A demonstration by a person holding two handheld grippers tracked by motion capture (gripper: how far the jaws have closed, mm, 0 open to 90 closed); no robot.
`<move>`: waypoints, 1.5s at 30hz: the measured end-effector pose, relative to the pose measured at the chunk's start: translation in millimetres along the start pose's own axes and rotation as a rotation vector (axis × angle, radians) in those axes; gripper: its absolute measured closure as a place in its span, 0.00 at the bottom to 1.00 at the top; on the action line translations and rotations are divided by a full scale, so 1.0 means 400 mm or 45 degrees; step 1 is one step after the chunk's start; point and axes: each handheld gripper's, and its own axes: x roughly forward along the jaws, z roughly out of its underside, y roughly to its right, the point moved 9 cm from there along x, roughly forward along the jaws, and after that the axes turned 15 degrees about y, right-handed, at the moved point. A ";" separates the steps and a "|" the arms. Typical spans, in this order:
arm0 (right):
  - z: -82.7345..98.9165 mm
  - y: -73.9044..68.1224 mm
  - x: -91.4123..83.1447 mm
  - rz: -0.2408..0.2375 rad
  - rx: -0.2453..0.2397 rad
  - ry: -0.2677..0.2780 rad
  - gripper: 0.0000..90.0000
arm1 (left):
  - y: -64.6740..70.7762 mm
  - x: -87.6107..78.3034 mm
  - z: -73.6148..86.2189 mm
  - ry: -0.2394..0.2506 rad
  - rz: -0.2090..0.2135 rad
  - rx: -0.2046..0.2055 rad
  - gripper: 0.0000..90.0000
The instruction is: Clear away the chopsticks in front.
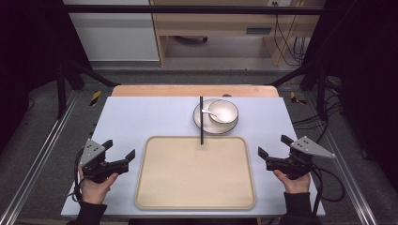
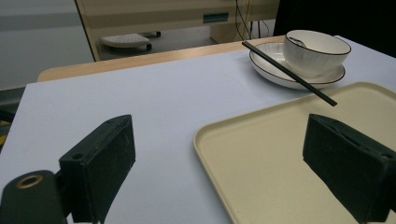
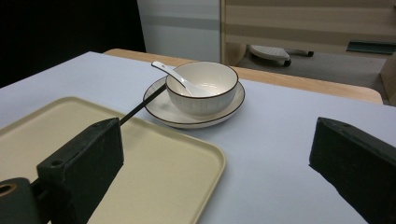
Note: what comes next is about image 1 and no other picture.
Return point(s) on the dark curtain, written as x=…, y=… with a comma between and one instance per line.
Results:
x=28, y=62
x=366, y=78

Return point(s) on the black chopstick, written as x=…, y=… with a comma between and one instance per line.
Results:
x=201, y=125

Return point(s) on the black metal stand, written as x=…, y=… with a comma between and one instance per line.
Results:
x=320, y=90
x=61, y=93

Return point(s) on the white plate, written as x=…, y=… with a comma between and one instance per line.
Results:
x=216, y=128

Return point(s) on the black horizontal frame bar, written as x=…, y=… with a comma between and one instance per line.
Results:
x=187, y=9

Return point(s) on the person's right hand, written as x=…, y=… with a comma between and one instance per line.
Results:
x=294, y=185

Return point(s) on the wooden table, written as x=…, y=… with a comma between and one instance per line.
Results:
x=187, y=90

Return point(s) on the white bowl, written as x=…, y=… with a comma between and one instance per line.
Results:
x=226, y=109

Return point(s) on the person's left hand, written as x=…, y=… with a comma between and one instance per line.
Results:
x=95, y=189

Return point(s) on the black yellow floor tape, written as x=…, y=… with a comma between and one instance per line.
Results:
x=95, y=98
x=295, y=98

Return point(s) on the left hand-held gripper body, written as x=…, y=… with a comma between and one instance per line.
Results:
x=103, y=167

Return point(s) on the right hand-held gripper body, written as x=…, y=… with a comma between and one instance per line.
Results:
x=294, y=162

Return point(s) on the white spoon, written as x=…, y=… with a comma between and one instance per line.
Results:
x=212, y=115

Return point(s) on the wooden desk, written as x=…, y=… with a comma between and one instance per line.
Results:
x=219, y=25

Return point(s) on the aluminium rail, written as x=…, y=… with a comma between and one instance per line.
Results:
x=37, y=159
x=347, y=175

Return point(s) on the white cabinet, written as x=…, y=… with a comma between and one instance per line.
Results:
x=115, y=34

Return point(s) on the beige tray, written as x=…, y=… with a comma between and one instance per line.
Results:
x=195, y=175

